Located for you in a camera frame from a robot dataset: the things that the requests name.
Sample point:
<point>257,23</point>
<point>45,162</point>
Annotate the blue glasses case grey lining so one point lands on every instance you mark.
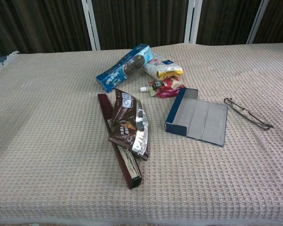
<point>202,120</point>

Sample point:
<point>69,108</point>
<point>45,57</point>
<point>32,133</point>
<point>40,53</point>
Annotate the thin-framed eyeglasses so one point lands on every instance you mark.
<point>244,109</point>

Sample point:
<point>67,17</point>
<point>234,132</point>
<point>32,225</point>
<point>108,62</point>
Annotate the brown foil snack bag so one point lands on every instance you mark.
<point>129,122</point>

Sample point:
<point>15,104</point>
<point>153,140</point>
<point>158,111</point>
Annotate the red drink pouch white cap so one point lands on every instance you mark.
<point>166,88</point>

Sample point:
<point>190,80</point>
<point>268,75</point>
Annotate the white yellow snack bag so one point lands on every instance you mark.
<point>160,68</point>

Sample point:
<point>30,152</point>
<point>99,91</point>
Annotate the blue cookie box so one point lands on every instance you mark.
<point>122,68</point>

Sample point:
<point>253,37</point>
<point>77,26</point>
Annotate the long dark chocolate bar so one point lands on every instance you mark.
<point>129,164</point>

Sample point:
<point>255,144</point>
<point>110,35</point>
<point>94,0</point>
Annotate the beige waffle weave blanket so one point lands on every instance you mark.
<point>61,141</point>

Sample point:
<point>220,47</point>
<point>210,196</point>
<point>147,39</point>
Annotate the dark brown curtain panel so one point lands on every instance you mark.
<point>37,23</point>
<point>278,21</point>
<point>141,21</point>
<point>226,21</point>

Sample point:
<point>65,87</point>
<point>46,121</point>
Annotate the grey metal rail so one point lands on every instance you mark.
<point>192,21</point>
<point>257,22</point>
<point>90,26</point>

